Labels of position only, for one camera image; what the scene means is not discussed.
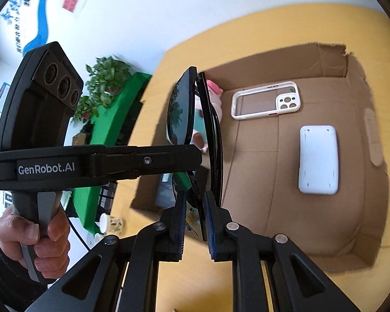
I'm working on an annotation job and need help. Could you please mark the blue framed wall poster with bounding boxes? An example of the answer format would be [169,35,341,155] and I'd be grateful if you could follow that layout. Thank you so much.
[0,82,10,113]

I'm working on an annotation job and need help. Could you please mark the white clear phone case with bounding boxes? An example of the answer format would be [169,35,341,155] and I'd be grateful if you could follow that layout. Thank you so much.
[231,81,302,120]

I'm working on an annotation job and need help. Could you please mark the black sunglasses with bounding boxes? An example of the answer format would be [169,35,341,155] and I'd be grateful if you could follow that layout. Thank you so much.
[165,66,225,242]

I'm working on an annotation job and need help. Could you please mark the pink teal plush toy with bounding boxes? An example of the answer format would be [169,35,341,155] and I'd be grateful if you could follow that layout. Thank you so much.
[191,79,225,154]

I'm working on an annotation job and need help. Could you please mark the person's left hand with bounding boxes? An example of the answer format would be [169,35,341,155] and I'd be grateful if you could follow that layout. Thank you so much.
[0,205,70,279]

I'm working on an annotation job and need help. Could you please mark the blue wall decal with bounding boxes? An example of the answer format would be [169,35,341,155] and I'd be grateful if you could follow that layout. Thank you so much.
[0,0,49,56]

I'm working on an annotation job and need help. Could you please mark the green potted plant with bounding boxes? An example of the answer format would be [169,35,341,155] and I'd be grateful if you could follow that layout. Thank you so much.
[72,56,134,122]

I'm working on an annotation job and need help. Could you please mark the green cloth covered table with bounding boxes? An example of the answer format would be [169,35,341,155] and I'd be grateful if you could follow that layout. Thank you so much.
[69,73,161,235]

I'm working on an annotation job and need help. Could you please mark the white paper cup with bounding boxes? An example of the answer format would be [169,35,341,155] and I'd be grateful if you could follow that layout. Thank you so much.
[99,213,111,235]

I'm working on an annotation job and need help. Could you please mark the brown cardboard box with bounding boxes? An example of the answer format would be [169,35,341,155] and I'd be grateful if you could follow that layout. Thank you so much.
[129,42,390,274]

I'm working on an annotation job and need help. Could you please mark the white rectangular device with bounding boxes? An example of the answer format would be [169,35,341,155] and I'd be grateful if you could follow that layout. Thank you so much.
[298,125,340,195]

